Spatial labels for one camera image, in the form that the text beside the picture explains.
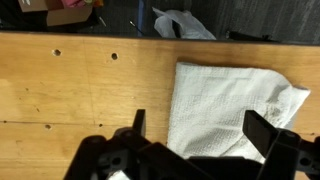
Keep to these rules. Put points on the yellow object in box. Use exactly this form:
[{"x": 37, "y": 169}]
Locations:
[{"x": 88, "y": 2}]

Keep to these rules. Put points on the open cardboard box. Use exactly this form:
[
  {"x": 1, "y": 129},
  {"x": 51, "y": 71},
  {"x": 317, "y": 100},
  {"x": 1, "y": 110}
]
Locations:
[{"x": 66, "y": 16}]

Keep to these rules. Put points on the blue stick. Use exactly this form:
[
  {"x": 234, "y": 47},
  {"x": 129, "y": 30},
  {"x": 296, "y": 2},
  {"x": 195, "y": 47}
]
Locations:
[{"x": 141, "y": 16}]

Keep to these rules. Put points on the clear plastic bag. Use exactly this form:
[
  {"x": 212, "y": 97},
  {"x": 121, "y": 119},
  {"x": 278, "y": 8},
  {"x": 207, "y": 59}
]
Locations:
[{"x": 186, "y": 25}]

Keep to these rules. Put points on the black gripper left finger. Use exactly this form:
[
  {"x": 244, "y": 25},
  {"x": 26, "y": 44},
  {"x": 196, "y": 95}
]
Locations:
[{"x": 100, "y": 156}]

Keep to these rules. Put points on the white cloth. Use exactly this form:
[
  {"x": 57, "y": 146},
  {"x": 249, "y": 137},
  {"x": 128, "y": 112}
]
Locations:
[{"x": 213, "y": 106}]

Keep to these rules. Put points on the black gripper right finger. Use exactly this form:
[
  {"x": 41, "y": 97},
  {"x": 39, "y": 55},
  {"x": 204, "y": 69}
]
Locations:
[{"x": 283, "y": 153}]

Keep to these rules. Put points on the pink cloth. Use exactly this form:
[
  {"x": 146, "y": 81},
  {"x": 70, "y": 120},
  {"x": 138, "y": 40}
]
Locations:
[{"x": 73, "y": 3}]

